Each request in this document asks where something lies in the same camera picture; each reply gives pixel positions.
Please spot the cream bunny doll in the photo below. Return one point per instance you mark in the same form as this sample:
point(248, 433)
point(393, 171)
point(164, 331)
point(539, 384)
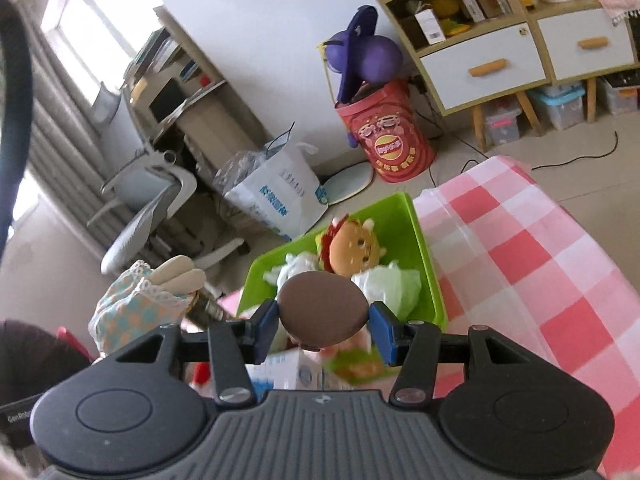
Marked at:
point(135, 305)

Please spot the wooden cabinet with white drawers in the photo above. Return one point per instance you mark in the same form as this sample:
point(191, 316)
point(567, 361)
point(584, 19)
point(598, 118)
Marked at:
point(505, 55)

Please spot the clear storage box blue lid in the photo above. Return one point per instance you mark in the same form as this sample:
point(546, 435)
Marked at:
point(557, 105)

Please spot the white round floor base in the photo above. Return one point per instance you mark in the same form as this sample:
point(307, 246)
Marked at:
point(347, 182)

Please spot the purple hopper ball toy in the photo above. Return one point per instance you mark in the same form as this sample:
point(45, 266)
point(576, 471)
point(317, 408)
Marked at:
point(372, 55)

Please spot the grey curtain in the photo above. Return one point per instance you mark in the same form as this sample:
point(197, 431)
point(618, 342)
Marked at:
point(55, 135)

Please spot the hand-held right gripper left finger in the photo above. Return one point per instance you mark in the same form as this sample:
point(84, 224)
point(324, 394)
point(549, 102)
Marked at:
point(264, 327)

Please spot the pink checked tablecloth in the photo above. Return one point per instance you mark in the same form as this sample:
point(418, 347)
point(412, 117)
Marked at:
point(525, 285)

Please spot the dark maroon cloth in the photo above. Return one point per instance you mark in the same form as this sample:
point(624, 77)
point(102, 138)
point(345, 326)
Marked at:
point(35, 355)

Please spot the grey office chair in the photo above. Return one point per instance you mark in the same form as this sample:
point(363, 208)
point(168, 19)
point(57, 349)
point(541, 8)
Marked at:
point(150, 195)

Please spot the white and blue milk carton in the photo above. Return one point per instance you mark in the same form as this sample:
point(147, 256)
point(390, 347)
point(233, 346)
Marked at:
point(295, 372)

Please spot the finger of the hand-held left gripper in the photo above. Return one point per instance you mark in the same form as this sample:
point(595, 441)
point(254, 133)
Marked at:
point(207, 308)

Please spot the green plastic bin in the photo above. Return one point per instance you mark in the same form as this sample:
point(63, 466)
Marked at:
point(400, 230)

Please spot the clear storage box pink contents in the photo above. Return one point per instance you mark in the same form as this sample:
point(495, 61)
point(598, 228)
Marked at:
point(502, 122)

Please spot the white cloth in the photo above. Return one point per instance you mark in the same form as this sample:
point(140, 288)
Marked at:
point(295, 267)

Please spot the white paper shopping bag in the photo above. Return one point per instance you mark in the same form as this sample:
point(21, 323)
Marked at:
point(285, 190)

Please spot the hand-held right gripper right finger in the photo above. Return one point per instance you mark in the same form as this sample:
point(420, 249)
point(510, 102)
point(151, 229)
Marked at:
point(382, 329)

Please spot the wooden desk with shelves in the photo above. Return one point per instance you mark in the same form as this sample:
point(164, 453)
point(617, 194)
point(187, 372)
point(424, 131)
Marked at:
point(185, 95)

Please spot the brown oval puff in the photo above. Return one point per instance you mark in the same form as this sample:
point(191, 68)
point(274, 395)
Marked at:
point(322, 307)

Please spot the small white carton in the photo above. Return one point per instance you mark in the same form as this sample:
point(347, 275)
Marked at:
point(430, 25)

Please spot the hamburger plush toy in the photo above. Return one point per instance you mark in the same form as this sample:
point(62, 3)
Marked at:
point(355, 247)

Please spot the red snack bucket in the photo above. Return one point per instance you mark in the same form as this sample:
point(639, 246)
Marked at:
point(390, 135)

